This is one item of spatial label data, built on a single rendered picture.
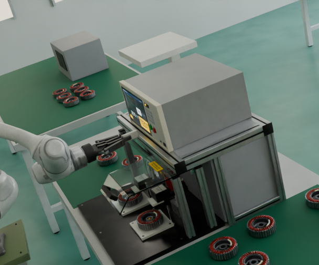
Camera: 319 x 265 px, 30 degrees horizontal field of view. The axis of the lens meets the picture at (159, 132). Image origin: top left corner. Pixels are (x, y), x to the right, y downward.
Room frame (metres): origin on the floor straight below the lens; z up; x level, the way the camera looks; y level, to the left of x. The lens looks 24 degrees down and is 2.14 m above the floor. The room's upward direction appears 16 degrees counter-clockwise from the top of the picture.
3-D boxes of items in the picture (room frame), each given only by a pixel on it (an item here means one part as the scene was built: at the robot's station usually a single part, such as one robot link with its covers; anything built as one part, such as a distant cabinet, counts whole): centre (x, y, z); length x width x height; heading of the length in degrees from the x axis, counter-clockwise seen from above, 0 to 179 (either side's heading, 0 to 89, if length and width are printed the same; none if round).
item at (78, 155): (2.15, 0.34, 1.18); 0.09 x 0.06 x 0.09; 17
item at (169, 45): (3.32, -0.12, 0.98); 0.37 x 0.35 x 0.46; 17
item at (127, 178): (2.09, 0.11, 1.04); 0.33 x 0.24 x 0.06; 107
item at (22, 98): (4.61, 0.68, 0.38); 1.85 x 1.10 x 0.75; 17
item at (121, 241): (2.29, 0.16, 0.76); 0.64 x 0.47 x 0.02; 17
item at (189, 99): (2.37, -0.14, 1.22); 0.44 x 0.39 x 0.20; 17
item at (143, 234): (2.17, 0.14, 0.78); 0.15 x 0.15 x 0.01; 17
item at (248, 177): (2.09, -0.30, 0.91); 0.28 x 0.03 x 0.32; 107
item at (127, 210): (2.40, 0.21, 0.78); 0.15 x 0.15 x 0.01; 17
